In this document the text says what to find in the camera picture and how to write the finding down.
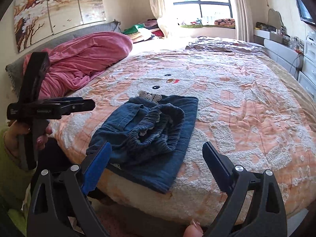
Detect blue denim lace pants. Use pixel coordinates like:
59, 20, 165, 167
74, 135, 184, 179
86, 95, 199, 194

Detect green sleeve left forearm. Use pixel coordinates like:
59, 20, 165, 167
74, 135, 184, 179
1, 128, 35, 236

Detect left hand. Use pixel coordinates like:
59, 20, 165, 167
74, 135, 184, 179
3, 119, 53, 157

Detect right hand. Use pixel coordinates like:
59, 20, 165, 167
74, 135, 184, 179
183, 219, 204, 237

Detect grey headboard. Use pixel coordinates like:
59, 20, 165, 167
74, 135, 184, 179
5, 20, 122, 97

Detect pink blanket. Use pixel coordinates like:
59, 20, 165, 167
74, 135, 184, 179
19, 32, 133, 100

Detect peach white bear bedspread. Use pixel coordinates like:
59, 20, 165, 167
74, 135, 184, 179
51, 38, 315, 225

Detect pile of folded clothes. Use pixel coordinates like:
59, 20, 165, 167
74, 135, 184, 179
123, 19, 165, 43

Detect white drawer chest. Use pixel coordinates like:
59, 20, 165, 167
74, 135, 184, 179
298, 27, 316, 102

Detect white low cabinet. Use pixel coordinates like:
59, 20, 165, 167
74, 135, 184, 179
253, 29, 304, 80

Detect white curtain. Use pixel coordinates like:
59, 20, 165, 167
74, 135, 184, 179
232, 0, 254, 42

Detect window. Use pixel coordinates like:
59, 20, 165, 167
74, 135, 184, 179
172, 0, 233, 25

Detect clothes on window sill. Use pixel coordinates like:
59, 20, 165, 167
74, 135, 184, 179
180, 18, 236, 29

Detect black television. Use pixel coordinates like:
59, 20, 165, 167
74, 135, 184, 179
296, 0, 315, 27

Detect tree painting wall panels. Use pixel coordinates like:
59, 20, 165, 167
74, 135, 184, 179
13, 0, 106, 53

